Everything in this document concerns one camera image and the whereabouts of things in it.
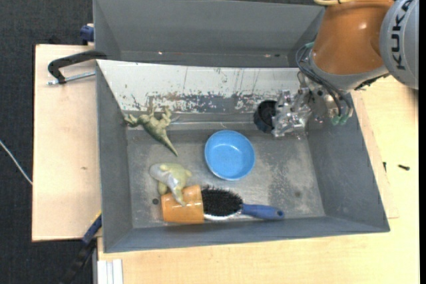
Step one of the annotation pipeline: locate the orange cup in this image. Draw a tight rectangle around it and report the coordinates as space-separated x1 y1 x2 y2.
160 184 205 225

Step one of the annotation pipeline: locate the blue-handled black hairbrush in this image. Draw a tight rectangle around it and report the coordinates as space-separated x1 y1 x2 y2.
200 186 286 222

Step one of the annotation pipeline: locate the pale green soft toy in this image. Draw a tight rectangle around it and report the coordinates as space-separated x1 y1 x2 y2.
148 162 194 208

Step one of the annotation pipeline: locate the green toy dinosaur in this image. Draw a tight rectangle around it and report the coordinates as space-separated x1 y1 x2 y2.
124 102 181 158

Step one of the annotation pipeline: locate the pale wood board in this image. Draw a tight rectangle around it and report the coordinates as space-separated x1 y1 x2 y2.
31 43 400 243

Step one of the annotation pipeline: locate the grey metal bin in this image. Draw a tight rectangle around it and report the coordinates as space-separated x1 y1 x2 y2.
91 0 391 253

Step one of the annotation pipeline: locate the blue bowl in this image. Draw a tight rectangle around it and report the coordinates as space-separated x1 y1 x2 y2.
204 129 256 182

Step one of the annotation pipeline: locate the black round object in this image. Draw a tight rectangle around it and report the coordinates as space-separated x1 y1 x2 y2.
253 99 280 134

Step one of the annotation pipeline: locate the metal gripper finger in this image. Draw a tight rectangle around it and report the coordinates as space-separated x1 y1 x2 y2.
276 88 300 114
270 112 309 139

